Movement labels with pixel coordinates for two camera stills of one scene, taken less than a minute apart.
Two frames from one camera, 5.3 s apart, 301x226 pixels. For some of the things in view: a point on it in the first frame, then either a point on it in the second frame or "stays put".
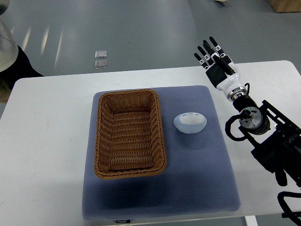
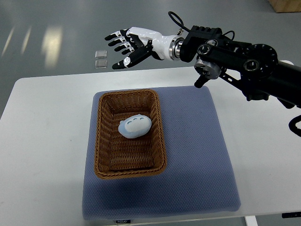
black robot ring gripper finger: x=206 y=56 → x=118 y=42
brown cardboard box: x=286 y=6 stays put
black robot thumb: x=227 y=69 → x=135 y=57
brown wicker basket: x=129 y=140 stays put
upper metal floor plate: x=101 y=54 stays put
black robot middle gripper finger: x=214 y=55 → x=121 y=47
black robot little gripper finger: x=205 y=65 → x=115 y=34
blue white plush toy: x=190 y=122 → x=134 y=126
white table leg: x=251 y=220 stays put
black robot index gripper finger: x=217 y=47 → x=127 y=51
